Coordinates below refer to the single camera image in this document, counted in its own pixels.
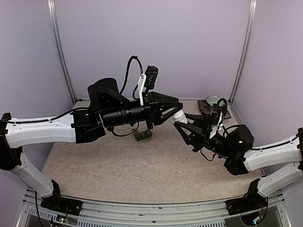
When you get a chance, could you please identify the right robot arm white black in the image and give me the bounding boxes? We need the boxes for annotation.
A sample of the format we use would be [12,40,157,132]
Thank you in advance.
[173,111,303,210]

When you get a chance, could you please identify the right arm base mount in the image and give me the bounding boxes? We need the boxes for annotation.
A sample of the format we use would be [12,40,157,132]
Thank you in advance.
[225,197,267,215]

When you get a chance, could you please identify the front aluminium rail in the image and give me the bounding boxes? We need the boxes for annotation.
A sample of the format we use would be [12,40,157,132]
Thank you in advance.
[16,196,292,227]

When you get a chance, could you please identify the left aluminium frame post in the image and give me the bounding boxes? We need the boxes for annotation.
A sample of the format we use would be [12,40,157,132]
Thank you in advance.
[47,0,77,105]

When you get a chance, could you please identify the white pill bottle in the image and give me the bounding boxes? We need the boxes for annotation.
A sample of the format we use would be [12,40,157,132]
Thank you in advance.
[172,109,188,124]

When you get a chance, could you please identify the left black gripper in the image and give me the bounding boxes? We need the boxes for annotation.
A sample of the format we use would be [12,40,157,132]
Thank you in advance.
[102,92,184,130]

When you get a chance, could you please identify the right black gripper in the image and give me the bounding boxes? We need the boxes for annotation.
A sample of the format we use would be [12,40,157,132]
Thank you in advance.
[174,113,234,159]

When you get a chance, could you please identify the black patterned tray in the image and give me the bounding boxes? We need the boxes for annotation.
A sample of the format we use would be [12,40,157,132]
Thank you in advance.
[197,98,232,119]

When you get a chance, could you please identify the aluminium frame post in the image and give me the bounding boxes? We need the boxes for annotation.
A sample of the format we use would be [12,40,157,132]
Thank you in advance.
[47,0,77,105]
[229,0,257,105]

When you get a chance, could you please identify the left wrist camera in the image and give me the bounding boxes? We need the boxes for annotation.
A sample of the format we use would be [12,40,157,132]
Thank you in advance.
[144,65,159,90]

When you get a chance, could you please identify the right aluminium frame post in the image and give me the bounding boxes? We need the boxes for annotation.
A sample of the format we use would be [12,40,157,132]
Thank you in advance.
[229,0,257,105]

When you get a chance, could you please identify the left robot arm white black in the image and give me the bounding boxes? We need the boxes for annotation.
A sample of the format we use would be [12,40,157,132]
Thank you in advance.
[0,66,187,210]

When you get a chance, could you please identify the pale green bowl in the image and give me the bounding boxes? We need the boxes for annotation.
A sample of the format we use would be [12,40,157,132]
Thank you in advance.
[206,96,224,107]

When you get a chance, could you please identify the green pill organizer box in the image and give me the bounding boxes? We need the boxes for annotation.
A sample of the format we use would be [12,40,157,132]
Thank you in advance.
[132,129,152,141]

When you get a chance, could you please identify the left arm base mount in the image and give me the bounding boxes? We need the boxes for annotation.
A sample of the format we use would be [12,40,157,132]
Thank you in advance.
[41,195,83,216]

